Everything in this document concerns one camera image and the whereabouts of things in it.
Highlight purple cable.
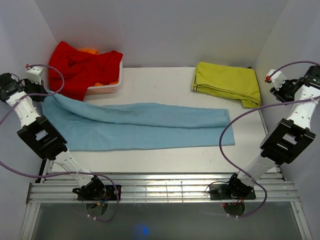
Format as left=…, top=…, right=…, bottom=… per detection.
left=0, top=63, right=120, bottom=223
left=219, top=61, right=320, bottom=218

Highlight aluminium rail frame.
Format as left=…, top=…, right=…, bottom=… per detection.
left=19, top=109, right=313, bottom=240

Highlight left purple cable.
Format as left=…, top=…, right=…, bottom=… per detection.
left=0, top=63, right=120, bottom=223

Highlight white perforated basket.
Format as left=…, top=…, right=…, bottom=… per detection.
left=85, top=60, right=123, bottom=96

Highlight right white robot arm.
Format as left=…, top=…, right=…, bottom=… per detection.
left=225, top=65, right=320, bottom=199

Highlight folded yellow trousers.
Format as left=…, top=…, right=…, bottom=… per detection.
left=191, top=62, right=261, bottom=109

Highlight orange garment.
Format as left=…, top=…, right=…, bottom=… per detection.
left=79, top=48, right=100, bottom=55

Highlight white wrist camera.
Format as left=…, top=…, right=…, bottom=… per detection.
left=25, top=64, right=44, bottom=85
left=265, top=69, right=287, bottom=91

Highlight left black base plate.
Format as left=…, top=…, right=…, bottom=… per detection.
left=76, top=184, right=117, bottom=201

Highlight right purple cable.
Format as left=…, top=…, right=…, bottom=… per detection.
left=219, top=61, right=320, bottom=218

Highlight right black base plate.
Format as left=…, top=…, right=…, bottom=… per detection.
left=204, top=182, right=256, bottom=201

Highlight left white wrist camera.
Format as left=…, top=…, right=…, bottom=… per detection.
left=25, top=64, right=44, bottom=85

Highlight light blue trousers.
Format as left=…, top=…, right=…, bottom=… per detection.
left=42, top=94, right=235, bottom=152

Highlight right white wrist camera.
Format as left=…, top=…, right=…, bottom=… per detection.
left=265, top=69, right=287, bottom=91

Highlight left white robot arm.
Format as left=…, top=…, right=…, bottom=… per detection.
left=0, top=73, right=107, bottom=200

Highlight red garment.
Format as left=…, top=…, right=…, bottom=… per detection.
left=48, top=41, right=123, bottom=101

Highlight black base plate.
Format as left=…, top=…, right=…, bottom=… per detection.
left=76, top=184, right=117, bottom=201
left=204, top=182, right=256, bottom=201

